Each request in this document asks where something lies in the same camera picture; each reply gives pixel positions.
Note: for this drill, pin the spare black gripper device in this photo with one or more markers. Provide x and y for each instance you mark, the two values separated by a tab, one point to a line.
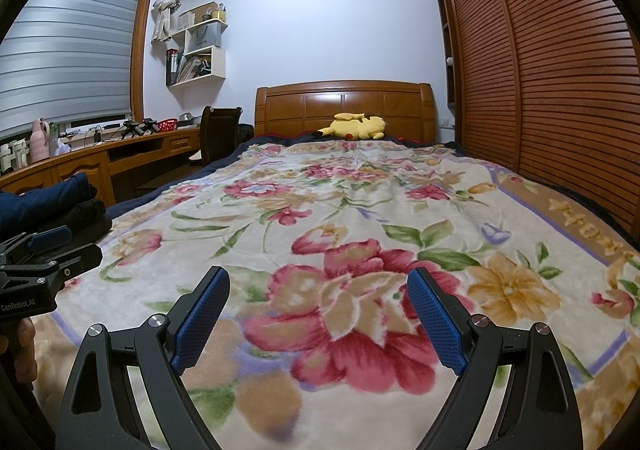
131	128
150	124

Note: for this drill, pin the wooden bed headboard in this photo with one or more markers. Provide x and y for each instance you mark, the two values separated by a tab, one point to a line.
300	110

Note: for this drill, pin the white desk organizer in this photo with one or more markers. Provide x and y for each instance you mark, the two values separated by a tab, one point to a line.
14	156

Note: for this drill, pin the navy blue suit jacket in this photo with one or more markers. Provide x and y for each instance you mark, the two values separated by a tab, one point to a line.
50	192

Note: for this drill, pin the floral blanket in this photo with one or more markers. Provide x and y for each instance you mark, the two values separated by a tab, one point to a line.
350	210

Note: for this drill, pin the white plastic bag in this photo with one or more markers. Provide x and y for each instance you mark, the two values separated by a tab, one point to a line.
62	146

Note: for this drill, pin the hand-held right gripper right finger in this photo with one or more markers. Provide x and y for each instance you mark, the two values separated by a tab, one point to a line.
435	320

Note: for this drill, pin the cardboard box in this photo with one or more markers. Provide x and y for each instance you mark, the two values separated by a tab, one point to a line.
195	15

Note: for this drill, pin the yellow pencil holder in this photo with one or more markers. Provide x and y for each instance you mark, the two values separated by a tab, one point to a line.
220	14

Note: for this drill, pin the person's left hand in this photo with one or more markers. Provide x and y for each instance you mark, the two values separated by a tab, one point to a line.
27	347

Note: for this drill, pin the wooden louvered wardrobe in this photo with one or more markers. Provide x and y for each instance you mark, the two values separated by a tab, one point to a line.
550	80

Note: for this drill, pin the yellow plush toy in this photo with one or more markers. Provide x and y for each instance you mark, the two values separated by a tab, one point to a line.
355	128

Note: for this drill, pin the dark brown chair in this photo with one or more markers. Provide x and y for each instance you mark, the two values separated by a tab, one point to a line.
220	130

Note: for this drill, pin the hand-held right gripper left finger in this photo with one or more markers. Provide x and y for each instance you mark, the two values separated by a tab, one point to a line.
200	320

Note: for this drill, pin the pink bottle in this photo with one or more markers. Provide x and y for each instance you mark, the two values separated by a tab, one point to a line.
41	143

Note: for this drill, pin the white paper bag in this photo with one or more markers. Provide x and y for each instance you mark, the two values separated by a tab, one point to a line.
202	39

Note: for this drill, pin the grey metal container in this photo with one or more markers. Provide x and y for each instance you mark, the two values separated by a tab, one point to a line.
188	118

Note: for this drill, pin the black binders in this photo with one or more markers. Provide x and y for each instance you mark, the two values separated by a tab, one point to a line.
172	66

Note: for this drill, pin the red basket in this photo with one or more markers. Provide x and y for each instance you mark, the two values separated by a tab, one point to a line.
168	125

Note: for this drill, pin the white wall shelf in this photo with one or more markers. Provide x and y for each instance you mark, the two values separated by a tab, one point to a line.
218	63

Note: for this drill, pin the grey window blind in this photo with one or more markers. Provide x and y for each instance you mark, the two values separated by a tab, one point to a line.
65	55

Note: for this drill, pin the wooden desk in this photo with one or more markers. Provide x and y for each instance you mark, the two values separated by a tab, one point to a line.
75	170

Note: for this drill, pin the wooden window frame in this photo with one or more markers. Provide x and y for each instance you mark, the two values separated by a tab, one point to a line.
143	55

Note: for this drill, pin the black folded clothes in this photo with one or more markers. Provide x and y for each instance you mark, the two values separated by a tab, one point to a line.
85	220

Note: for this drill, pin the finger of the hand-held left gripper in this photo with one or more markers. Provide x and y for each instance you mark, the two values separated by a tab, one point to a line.
80	257
50	237

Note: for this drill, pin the stack of books and papers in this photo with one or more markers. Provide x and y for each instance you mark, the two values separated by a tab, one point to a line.
194	68

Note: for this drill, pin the tied beige curtain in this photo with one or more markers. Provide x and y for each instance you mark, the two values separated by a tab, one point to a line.
165	15

